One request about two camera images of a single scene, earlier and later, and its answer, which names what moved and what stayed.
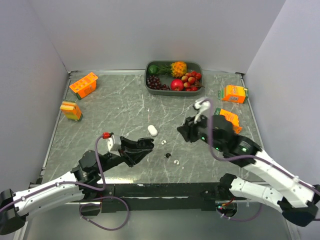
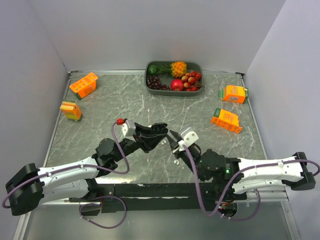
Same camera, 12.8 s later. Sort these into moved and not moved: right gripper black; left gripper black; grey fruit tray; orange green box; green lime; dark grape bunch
Moved: left gripper black; right gripper black
Not moved: grey fruit tray; green lime; orange green box; dark grape bunch
